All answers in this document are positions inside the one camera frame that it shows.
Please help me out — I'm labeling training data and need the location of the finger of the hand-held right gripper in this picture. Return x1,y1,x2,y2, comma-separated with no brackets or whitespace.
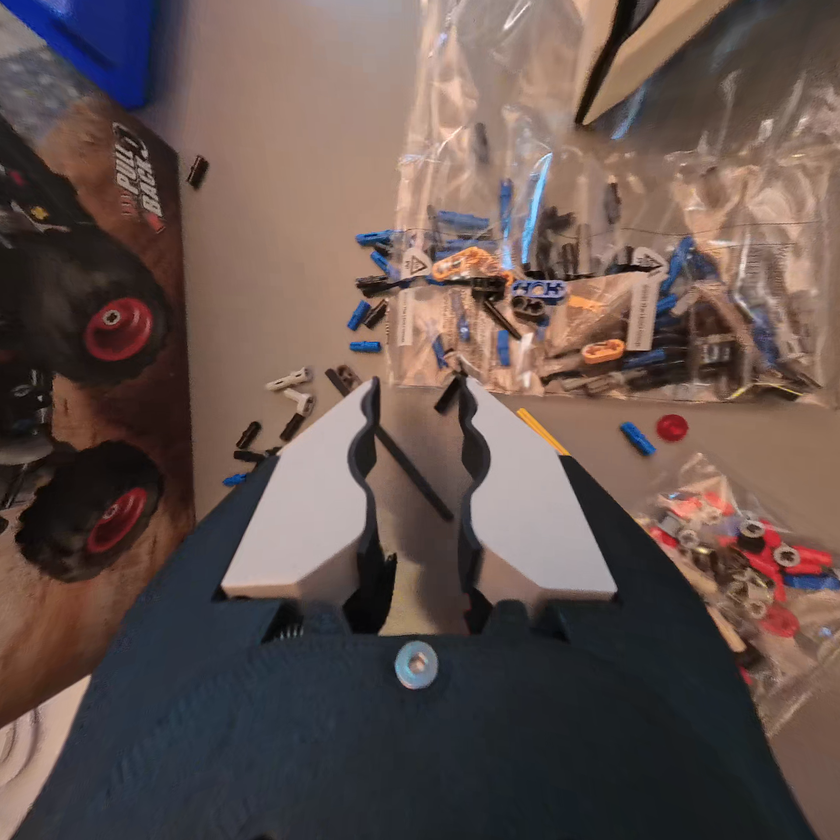
574,0,736,127

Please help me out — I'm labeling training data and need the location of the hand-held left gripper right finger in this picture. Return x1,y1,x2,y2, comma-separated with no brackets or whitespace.
459,377,619,605

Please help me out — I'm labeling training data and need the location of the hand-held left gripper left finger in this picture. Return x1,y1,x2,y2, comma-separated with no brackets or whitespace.
220,377,383,611

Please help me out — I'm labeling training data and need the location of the large clear bag of pins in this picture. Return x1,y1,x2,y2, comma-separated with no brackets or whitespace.
387,0,840,411

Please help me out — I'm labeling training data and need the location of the grey desk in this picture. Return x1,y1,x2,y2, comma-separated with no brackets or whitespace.
0,0,840,840

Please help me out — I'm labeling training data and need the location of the yellow axle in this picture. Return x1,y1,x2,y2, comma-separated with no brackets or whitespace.
516,407,572,456

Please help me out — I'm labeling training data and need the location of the long black axle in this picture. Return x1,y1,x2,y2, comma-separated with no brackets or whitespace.
375,425,455,524

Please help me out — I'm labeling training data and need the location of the small bag of red parts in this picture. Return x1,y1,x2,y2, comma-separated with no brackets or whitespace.
633,453,840,736

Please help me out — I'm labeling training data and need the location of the pile of small loose pins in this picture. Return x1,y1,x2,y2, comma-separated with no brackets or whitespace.
344,226,408,355

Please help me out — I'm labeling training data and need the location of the printed toy set box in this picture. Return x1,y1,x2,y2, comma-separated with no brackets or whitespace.
0,10,198,729

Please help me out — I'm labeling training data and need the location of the blue plastic bin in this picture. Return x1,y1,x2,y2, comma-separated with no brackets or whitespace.
3,0,161,111

